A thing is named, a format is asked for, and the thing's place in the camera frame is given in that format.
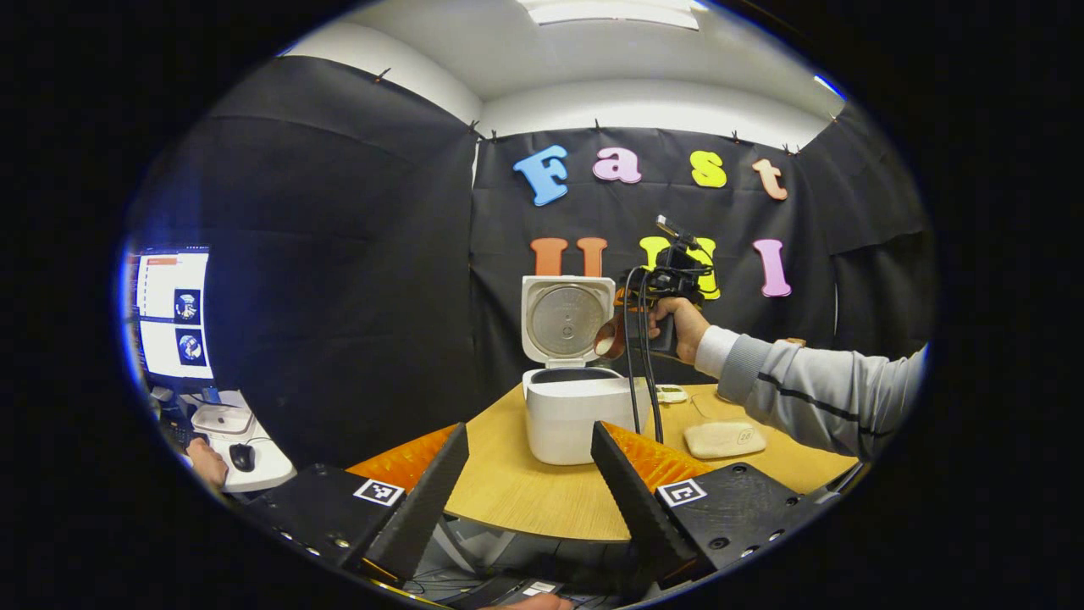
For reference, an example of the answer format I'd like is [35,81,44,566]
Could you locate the dark keyboard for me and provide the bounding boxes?
[159,411,197,450]

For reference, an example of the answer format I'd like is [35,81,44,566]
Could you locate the white rice cooker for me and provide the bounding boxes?
[520,274,654,467]

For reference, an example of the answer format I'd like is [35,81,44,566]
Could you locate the black cable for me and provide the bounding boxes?
[638,269,666,446]
[622,269,640,436]

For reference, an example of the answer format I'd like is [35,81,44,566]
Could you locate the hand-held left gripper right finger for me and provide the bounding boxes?
[589,419,822,591]

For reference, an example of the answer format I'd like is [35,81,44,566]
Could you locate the black backdrop cloth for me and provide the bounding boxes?
[127,55,937,475]

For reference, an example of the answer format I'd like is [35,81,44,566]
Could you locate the white side desk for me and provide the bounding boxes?
[148,385,297,494]

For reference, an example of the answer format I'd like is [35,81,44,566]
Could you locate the white rice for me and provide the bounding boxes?
[688,422,763,450]

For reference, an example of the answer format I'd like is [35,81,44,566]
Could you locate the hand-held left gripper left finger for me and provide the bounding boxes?
[240,422,472,585]

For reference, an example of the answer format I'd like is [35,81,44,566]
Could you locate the computer monitor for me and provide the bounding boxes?
[125,246,214,382]

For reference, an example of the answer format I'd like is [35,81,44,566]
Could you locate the white flat box device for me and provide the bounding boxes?
[191,404,255,435]

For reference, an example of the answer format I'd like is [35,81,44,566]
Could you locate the brown wooden spoon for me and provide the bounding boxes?
[593,286,636,362]

